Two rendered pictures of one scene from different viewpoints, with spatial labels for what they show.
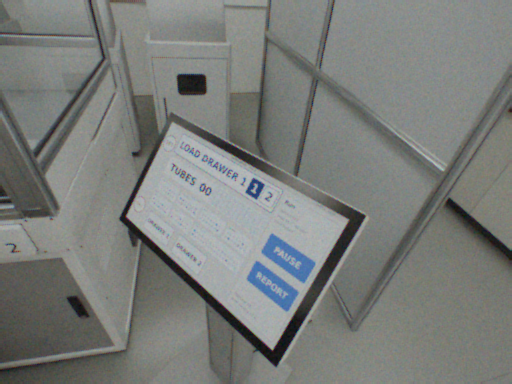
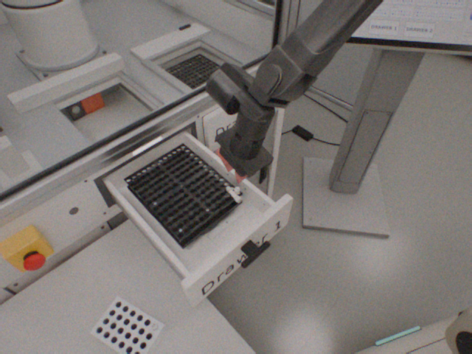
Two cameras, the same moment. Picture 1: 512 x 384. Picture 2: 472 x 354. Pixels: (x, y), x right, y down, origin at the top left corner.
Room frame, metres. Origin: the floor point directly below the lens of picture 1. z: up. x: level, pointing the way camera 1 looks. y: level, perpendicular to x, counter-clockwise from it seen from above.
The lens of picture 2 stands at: (-0.20, 1.13, 1.47)
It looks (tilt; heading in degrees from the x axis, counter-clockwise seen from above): 51 degrees down; 331
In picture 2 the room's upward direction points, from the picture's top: straight up
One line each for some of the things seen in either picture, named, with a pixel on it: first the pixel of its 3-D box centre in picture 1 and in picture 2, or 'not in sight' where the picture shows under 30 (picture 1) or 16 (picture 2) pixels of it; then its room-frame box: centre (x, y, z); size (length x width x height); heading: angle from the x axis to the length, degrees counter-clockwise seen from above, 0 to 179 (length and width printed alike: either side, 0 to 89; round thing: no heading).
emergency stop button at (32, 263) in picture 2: not in sight; (33, 260); (0.24, 1.36, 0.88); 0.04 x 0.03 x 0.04; 104
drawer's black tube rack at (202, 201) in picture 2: not in sight; (183, 194); (0.25, 1.02, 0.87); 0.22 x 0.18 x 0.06; 14
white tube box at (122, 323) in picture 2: not in sight; (129, 330); (0.05, 1.24, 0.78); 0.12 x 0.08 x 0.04; 33
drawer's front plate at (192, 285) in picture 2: not in sight; (241, 248); (0.05, 0.97, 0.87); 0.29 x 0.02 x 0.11; 104
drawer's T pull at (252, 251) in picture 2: not in sight; (251, 250); (0.03, 0.96, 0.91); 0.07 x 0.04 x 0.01; 104
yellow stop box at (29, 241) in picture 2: not in sight; (27, 249); (0.27, 1.36, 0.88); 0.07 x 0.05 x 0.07; 104
